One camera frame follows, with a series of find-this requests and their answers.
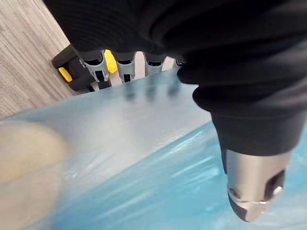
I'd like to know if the translucent blue plastic trash bag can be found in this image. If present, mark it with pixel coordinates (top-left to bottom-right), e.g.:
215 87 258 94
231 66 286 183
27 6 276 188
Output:
0 71 307 230

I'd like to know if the black and yellow object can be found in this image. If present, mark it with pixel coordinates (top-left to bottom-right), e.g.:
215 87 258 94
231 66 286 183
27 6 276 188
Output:
51 44 118 93

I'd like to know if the beige small trash bin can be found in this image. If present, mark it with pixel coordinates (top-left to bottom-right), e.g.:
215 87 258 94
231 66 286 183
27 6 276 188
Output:
0 121 71 230

